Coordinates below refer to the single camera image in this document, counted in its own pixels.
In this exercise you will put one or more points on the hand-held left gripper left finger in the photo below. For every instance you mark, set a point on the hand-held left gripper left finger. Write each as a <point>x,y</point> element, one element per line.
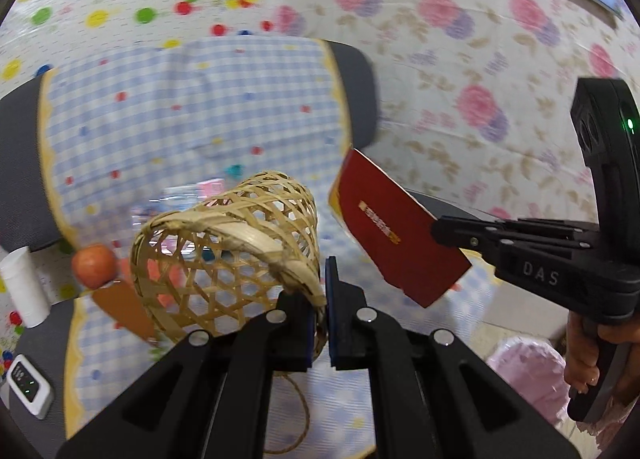
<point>308,339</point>

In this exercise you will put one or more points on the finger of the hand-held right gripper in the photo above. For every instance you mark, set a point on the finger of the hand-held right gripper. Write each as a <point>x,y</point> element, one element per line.
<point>465,234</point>
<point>545,245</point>

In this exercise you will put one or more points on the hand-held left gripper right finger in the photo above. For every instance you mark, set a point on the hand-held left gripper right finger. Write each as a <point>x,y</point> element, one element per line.
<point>331,309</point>

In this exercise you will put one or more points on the red paper envelope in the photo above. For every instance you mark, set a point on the red paper envelope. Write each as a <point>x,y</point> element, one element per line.
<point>400,234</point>

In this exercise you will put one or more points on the pink-lined waste bin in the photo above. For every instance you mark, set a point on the pink-lined waste bin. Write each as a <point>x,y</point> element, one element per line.
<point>525,379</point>

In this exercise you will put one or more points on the woven bamboo basket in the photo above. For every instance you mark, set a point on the woven bamboo basket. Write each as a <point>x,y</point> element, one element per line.
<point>225,249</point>

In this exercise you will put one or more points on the person's right hand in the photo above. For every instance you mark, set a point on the person's right hand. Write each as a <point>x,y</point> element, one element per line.
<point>580,354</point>

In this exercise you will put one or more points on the person's pink clothing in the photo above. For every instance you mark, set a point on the person's pink clothing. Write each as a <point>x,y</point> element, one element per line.
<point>617,414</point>

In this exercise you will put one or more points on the pink snack packet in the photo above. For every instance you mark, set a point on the pink snack packet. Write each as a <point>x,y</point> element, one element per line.
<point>211,187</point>

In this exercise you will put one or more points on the orange fruit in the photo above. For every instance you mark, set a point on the orange fruit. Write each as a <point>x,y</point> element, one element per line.
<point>95,266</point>

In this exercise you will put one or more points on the blue checked dotted cloth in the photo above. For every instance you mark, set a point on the blue checked dotted cloth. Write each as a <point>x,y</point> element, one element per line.
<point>175,104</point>

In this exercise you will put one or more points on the white electronic device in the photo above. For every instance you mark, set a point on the white electronic device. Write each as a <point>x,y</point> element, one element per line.
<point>29,385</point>

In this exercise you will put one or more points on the floral wall cloth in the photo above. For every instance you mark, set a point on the floral wall cloth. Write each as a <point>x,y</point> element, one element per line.
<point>425,64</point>

